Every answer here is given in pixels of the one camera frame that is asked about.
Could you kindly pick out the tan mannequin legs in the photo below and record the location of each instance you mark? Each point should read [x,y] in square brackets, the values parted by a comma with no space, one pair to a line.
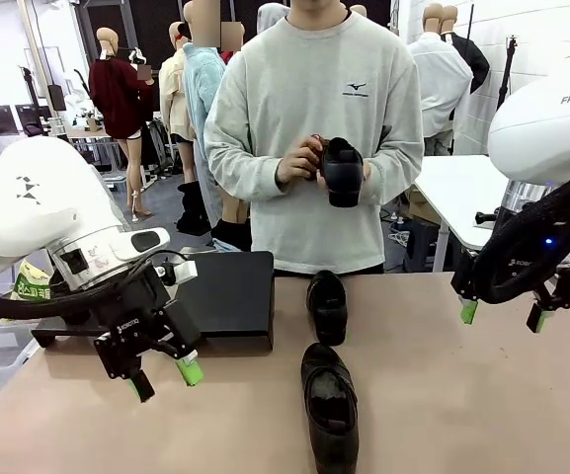
[237,210]

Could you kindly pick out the background person with headset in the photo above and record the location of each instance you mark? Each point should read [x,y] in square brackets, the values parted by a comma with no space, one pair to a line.
[143,71]

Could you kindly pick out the person's right hand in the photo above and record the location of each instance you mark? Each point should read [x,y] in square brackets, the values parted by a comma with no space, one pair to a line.
[297,163]

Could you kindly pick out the green yellow snack bag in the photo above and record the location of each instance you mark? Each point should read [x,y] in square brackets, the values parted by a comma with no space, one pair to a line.
[30,286]

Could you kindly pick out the person in grey sweatshirt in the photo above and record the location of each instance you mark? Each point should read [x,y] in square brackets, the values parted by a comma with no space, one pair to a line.
[314,99]

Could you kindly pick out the person's left hand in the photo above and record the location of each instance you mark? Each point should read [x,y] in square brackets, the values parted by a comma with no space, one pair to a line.
[366,173]

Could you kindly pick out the black light stand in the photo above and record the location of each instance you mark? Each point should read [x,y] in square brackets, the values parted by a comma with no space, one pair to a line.
[28,81]

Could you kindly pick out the mannequin in cream jacket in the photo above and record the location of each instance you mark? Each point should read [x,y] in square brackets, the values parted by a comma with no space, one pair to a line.
[173,99]

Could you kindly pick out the white table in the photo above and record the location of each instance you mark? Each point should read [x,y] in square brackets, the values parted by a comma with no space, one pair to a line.
[452,187]

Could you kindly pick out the mannequin in dark red sweater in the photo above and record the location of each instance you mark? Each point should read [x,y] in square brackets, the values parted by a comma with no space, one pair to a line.
[116,99]

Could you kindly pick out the brown cardboard box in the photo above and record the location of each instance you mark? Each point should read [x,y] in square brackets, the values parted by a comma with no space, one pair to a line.
[420,205]

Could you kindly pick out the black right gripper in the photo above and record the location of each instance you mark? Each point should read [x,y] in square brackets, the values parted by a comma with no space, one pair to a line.
[526,264]

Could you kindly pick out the dark flat monitor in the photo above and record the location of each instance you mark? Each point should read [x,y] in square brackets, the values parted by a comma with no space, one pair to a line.
[30,116]
[4,121]

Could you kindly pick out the mannequin in red top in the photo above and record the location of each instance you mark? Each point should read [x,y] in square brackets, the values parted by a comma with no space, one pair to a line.
[230,37]

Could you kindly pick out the black shoe stand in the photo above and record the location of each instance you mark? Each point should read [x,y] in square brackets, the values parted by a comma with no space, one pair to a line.
[235,296]
[67,336]

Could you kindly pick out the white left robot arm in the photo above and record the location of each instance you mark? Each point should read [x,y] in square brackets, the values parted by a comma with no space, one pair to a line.
[27,212]

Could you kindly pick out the person's right forearm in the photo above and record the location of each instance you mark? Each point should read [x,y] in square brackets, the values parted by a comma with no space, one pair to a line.
[240,178]

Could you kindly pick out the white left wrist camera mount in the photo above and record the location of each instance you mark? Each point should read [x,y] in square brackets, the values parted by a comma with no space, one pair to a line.
[186,271]

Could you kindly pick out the black tripod pole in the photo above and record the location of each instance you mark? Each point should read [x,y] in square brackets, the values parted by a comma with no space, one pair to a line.
[509,74]

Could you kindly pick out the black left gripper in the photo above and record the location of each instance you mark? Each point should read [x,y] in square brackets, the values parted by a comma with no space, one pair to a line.
[138,301]

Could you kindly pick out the mannequin in grey hoodie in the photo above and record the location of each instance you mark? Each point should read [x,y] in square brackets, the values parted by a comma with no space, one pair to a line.
[272,17]

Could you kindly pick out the mannequin in white shirt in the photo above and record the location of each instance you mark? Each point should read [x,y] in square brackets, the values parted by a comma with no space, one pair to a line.
[437,89]

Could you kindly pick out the black tall boots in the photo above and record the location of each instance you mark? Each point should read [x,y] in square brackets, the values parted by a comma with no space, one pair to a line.
[193,212]

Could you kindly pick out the mannequin in black jacket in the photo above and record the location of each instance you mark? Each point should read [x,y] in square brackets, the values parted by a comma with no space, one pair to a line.
[474,64]

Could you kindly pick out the mannequin in light blue fleece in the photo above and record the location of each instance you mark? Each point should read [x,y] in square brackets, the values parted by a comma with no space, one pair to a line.
[205,89]

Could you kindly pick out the person's left forearm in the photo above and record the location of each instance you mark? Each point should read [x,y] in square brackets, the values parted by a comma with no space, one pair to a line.
[398,173]

